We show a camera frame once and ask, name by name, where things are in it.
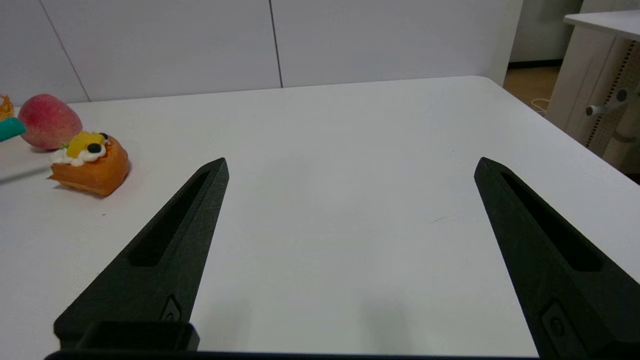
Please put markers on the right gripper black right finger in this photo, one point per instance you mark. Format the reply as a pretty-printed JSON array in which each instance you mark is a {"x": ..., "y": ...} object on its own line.
[{"x": 555, "y": 280}]

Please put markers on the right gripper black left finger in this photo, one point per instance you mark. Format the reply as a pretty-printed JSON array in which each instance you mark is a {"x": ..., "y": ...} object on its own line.
[{"x": 165, "y": 260}]

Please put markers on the orange object at edge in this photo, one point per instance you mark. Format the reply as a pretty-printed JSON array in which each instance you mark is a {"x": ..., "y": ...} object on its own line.
[{"x": 4, "y": 107}]

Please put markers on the waffle slice with fruit topping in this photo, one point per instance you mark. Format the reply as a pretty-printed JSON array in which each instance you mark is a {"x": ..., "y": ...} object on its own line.
[{"x": 95, "y": 170}]

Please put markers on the pink red peach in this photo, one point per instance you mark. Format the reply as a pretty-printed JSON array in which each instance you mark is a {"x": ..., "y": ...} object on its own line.
[{"x": 47, "y": 120}]

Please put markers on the white height-adjustable desk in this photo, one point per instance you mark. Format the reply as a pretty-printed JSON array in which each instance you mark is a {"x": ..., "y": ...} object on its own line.
[{"x": 590, "y": 60}]

